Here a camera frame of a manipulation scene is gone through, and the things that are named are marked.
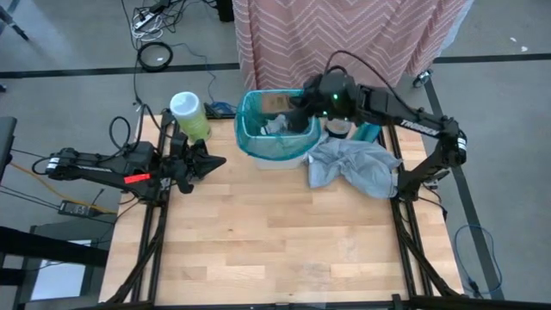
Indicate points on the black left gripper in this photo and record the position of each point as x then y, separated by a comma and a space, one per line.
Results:
181, 168

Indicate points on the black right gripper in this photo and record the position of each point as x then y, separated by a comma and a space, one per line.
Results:
314, 94

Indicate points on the white tissue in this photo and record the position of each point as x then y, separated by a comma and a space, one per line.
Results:
275, 125

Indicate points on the grey plastic bag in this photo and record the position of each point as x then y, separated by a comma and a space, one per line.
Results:
353, 165

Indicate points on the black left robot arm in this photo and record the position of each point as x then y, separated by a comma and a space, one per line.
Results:
99, 165

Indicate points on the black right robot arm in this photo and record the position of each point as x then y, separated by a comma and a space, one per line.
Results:
413, 120

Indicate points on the teal trash bag packet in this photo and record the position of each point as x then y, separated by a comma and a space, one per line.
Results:
366, 132

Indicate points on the green disinfectant wipes canister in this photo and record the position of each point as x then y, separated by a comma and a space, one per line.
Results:
189, 116

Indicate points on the red tape marker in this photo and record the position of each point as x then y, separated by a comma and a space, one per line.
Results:
138, 178

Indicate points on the pink chevron cloth cover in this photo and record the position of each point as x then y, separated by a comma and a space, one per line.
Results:
280, 43

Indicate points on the rack caster wheel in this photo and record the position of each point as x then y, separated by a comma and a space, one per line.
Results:
422, 78

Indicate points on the black equipment box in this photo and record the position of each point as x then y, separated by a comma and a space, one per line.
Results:
224, 10

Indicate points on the black power adapter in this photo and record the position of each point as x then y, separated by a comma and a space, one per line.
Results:
77, 208

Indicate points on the white power strip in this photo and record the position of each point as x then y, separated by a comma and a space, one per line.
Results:
144, 20

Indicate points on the black side table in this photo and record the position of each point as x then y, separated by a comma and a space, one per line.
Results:
51, 247

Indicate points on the dark grey flat panel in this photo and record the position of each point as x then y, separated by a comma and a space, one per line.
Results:
6, 146

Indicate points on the black floor tape line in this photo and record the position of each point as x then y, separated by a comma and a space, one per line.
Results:
477, 241

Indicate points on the black tripod leg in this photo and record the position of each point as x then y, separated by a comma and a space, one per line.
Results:
15, 26

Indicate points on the grey duct tape roll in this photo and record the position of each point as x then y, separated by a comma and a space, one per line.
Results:
338, 127

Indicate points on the black aluminium table frame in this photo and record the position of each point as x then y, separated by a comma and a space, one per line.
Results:
473, 304

